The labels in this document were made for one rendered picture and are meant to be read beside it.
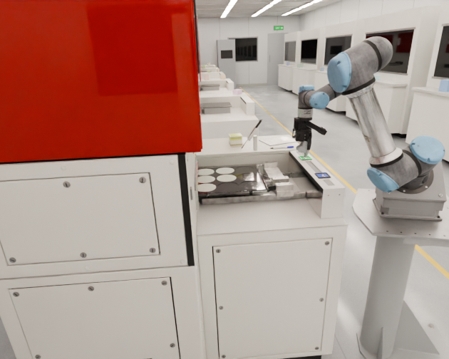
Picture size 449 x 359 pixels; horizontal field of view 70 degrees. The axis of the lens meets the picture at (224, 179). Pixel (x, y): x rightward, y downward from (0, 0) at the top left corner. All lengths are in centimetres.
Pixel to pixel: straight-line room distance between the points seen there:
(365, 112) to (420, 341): 130
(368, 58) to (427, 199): 65
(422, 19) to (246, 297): 529
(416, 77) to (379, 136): 493
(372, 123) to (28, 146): 110
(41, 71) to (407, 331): 194
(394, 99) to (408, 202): 468
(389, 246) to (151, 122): 117
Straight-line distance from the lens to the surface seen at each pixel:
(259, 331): 168
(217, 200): 155
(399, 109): 622
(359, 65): 119
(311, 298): 160
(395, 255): 165
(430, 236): 147
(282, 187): 154
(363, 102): 122
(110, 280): 123
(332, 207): 144
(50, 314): 138
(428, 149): 137
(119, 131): 98
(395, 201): 152
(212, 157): 183
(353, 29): 809
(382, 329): 191
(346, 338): 210
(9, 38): 105
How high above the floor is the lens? 150
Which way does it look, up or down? 22 degrees down
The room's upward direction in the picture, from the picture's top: 2 degrees counter-clockwise
